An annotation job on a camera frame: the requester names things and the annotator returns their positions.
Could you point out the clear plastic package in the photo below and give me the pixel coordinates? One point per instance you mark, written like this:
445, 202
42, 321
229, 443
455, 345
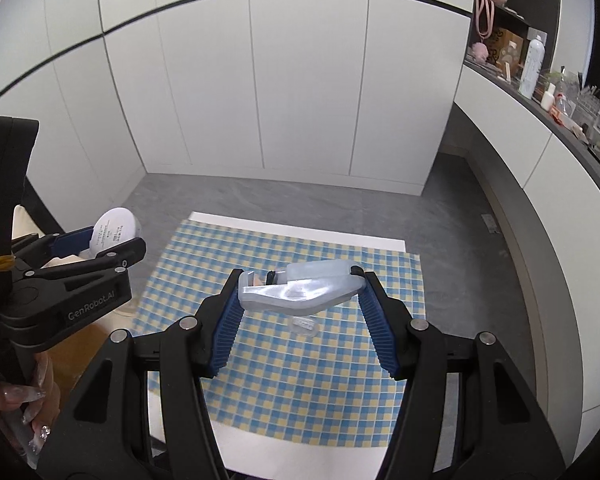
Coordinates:
305, 290

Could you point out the round black white compact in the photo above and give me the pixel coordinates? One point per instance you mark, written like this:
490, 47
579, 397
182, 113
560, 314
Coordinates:
115, 227

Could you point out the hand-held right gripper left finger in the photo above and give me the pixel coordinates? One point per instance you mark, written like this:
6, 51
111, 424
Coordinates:
225, 330

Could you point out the person's left hand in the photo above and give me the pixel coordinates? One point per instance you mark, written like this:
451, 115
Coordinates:
45, 400

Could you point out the brown shelf carton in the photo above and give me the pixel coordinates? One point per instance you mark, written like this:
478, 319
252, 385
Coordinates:
505, 47

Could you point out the white built-in wardrobe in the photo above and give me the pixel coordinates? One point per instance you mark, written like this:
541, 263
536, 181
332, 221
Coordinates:
280, 85

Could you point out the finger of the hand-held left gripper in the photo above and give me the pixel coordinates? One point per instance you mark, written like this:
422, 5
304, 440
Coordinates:
72, 241
110, 255

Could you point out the small pink plush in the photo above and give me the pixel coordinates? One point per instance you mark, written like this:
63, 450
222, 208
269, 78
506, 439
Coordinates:
479, 52

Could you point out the white curved base cabinet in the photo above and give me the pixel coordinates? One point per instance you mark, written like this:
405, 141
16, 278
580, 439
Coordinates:
530, 160

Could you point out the brown cardboard box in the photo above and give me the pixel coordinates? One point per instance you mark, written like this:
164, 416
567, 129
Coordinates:
75, 355

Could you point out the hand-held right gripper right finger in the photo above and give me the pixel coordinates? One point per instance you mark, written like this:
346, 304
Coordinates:
380, 330

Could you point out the grey wall socket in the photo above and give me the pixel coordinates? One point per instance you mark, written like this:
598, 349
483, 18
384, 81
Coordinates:
490, 223

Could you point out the blue yellow checked tablecloth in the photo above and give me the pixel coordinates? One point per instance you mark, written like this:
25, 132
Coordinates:
290, 385

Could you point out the white spray bottle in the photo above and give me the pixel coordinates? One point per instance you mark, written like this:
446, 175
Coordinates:
531, 67

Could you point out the small white bottle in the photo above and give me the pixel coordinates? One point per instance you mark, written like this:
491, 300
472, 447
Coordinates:
548, 99

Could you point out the cream padded armchair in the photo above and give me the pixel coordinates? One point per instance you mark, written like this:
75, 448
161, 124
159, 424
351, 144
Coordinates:
25, 222

